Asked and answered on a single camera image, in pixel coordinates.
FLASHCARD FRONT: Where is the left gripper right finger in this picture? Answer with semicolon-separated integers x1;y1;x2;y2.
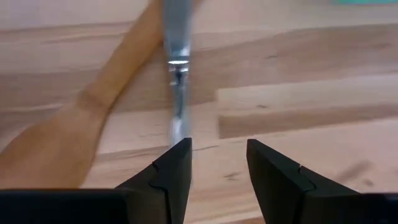
246;139;364;224

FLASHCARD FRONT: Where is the plain wooden spatula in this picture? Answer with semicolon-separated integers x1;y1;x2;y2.
0;0;203;190

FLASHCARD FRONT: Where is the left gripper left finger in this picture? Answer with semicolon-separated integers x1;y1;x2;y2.
114;138;193;224

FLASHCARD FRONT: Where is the silver table knife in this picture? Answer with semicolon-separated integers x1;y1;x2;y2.
162;0;194;149

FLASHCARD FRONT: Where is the teal translucent plastic bin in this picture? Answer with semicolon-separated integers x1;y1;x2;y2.
330;0;398;5

